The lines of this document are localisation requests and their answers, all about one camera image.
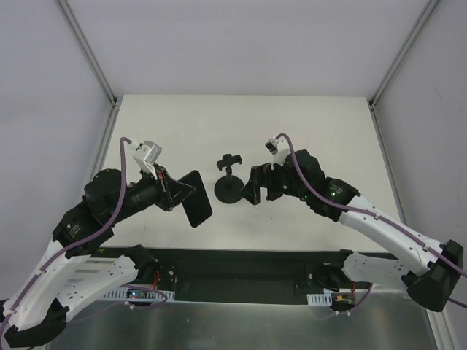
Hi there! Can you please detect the black phone stand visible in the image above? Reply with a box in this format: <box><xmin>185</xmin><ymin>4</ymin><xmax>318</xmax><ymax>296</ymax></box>
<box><xmin>214</xmin><ymin>154</ymin><xmax>244</xmax><ymax>204</ymax></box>

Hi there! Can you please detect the left aluminium frame post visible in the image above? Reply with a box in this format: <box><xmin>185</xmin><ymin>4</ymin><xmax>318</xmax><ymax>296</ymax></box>
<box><xmin>54</xmin><ymin>0</ymin><xmax>121</xmax><ymax>109</ymax></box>

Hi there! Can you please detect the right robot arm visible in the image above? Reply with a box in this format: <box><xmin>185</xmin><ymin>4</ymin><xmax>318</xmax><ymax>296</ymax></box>
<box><xmin>241</xmin><ymin>149</ymin><xmax>463</xmax><ymax>312</ymax></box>

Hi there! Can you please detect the aluminium frame post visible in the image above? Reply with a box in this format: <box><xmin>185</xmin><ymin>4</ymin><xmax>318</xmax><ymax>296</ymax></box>
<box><xmin>367</xmin><ymin>0</ymin><xmax>442</xmax><ymax>109</ymax></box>
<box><xmin>54</xmin><ymin>0</ymin><xmax>121</xmax><ymax>109</ymax></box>

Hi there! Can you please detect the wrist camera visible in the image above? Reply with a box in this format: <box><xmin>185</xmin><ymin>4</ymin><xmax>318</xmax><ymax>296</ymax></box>
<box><xmin>128</xmin><ymin>140</ymin><xmax>162</xmax><ymax>176</ymax></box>
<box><xmin>265</xmin><ymin>138</ymin><xmax>290</xmax><ymax>170</ymax></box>

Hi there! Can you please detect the black smartphone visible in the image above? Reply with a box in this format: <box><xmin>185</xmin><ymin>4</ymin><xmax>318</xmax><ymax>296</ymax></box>
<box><xmin>181</xmin><ymin>170</ymin><xmax>213</xmax><ymax>228</ymax></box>

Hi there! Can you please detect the right white cable duct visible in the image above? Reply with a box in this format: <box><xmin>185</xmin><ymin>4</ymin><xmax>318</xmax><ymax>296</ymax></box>
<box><xmin>306</xmin><ymin>289</ymin><xmax>355</xmax><ymax>307</ymax></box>

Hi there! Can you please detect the white cable duct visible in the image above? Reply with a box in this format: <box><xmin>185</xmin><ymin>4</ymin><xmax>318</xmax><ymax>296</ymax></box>
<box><xmin>100</xmin><ymin>287</ymin><xmax>175</xmax><ymax>303</ymax></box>
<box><xmin>306</xmin><ymin>289</ymin><xmax>355</xmax><ymax>307</ymax></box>

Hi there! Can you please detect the right aluminium frame post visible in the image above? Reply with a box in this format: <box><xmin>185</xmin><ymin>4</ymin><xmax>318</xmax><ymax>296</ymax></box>
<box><xmin>367</xmin><ymin>0</ymin><xmax>442</xmax><ymax>109</ymax></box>

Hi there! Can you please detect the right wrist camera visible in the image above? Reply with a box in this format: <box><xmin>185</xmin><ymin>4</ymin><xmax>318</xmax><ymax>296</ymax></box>
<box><xmin>265</xmin><ymin>138</ymin><xmax>290</xmax><ymax>170</ymax></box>

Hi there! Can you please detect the left white cable duct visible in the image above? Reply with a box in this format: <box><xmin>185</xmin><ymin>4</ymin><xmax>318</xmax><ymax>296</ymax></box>
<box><xmin>100</xmin><ymin>287</ymin><xmax>175</xmax><ymax>303</ymax></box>

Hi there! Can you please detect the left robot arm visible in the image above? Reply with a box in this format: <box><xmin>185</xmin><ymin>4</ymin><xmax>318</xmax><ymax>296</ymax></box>
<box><xmin>1</xmin><ymin>166</ymin><xmax>212</xmax><ymax>349</ymax></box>

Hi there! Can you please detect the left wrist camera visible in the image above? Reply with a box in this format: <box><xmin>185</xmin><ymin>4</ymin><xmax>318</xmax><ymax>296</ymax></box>
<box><xmin>128</xmin><ymin>140</ymin><xmax>162</xmax><ymax>176</ymax></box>

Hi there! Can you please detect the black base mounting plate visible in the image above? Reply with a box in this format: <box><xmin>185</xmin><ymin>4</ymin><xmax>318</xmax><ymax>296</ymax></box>
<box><xmin>94</xmin><ymin>247</ymin><xmax>402</xmax><ymax>303</ymax></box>

